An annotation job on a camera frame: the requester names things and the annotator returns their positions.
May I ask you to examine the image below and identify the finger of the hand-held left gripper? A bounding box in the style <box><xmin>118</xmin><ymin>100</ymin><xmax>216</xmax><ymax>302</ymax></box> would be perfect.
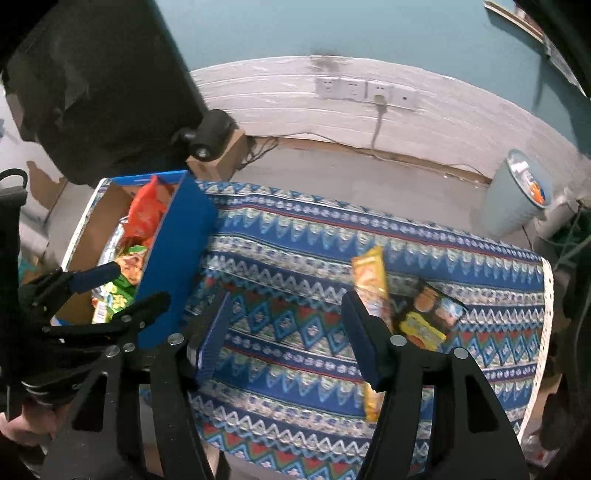
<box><xmin>41</xmin><ymin>292</ymin><xmax>172</xmax><ymax>335</ymax></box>
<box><xmin>19</xmin><ymin>262</ymin><xmax>122</xmax><ymax>308</ymax></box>

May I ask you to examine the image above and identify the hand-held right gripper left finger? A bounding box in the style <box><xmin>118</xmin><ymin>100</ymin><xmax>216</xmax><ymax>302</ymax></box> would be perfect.
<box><xmin>44</xmin><ymin>292</ymin><xmax>234</xmax><ymax>480</ymax></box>

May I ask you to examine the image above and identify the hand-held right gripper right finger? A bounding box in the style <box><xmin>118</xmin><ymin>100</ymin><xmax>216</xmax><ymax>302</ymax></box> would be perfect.
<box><xmin>341</xmin><ymin>292</ymin><xmax>529</xmax><ymax>480</ymax></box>

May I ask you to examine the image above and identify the green snack packet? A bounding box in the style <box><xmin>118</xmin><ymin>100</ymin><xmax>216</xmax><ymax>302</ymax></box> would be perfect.
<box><xmin>91</xmin><ymin>272</ymin><xmax>137</xmax><ymax>325</ymax></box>

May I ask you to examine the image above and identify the orange fries snack packet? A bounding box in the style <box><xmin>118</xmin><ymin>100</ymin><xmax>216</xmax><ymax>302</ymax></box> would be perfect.
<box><xmin>113</xmin><ymin>254</ymin><xmax>149</xmax><ymax>285</ymax></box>

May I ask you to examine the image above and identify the black snack packet yellow label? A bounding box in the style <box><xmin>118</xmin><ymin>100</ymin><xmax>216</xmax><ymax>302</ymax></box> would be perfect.
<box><xmin>396</xmin><ymin>278</ymin><xmax>466</xmax><ymax>352</ymax></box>

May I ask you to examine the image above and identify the yellow cracker snack packet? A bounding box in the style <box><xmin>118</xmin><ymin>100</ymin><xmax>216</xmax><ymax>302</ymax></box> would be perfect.
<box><xmin>352</xmin><ymin>246</ymin><xmax>394</xmax><ymax>422</ymax></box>

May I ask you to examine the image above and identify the blue cardboard box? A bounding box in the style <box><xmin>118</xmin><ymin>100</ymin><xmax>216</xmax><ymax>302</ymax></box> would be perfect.
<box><xmin>55</xmin><ymin>171</ymin><xmax>220</xmax><ymax>349</ymax></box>

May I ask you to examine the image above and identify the red snack packet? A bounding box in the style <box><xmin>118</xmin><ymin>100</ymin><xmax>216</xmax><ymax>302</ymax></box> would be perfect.
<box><xmin>126</xmin><ymin>176</ymin><xmax>175</xmax><ymax>237</ymax></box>

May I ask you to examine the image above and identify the person's left hand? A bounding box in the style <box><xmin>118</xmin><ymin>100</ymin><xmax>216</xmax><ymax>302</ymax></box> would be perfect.
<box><xmin>0</xmin><ymin>407</ymin><xmax>58</xmax><ymax>446</ymax></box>

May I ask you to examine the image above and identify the blue patterned tablecloth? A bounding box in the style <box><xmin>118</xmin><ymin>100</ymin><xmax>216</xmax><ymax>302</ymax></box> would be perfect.
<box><xmin>139</xmin><ymin>180</ymin><xmax>555</xmax><ymax>480</ymax></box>

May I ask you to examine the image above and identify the small brown cardboard box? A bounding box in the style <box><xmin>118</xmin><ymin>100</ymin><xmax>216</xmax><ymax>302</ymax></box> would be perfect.
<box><xmin>186</xmin><ymin>129</ymin><xmax>246</xmax><ymax>182</ymax></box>

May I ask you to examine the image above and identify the black webcam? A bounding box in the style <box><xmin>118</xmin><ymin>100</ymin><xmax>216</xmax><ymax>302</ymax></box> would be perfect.
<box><xmin>172</xmin><ymin>110</ymin><xmax>237</xmax><ymax>161</ymax></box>

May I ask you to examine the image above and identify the black monitor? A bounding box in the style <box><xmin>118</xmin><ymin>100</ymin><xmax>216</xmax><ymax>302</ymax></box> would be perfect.
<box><xmin>0</xmin><ymin>0</ymin><xmax>207</xmax><ymax>186</ymax></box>

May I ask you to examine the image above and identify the grey trash bin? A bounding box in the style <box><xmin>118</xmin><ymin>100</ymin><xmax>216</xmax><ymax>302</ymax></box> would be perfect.
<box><xmin>480</xmin><ymin>149</ymin><xmax>553</xmax><ymax>237</ymax></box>

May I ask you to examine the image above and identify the grey pipe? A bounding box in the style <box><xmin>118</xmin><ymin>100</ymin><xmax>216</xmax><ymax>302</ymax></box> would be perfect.
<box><xmin>536</xmin><ymin>195</ymin><xmax>585</xmax><ymax>236</ymax></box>

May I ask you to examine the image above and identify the wooden framed panel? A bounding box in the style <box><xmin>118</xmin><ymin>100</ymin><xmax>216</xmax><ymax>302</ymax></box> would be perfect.
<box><xmin>484</xmin><ymin>0</ymin><xmax>588</xmax><ymax>89</ymax></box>

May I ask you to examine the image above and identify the black floor cable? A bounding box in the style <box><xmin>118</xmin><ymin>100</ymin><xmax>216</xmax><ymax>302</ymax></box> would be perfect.
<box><xmin>238</xmin><ymin>133</ymin><xmax>491</xmax><ymax>182</ymax></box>

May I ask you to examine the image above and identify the white wall socket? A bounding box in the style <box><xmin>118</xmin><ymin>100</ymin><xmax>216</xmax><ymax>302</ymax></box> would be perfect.
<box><xmin>367</xmin><ymin>80</ymin><xmax>393</xmax><ymax>105</ymax></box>
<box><xmin>342</xmin><ymin>78</ymin><xmax>368</xmax><ymax>100</ymax></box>
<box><xmin>315</xmin><ymin>76</ymin><xmax>344</xmax><ymax>99</ymax></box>
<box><xmin>392</xmin><ymin>85</ymin><xmax>420</xmax><ymax>112</ymax></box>

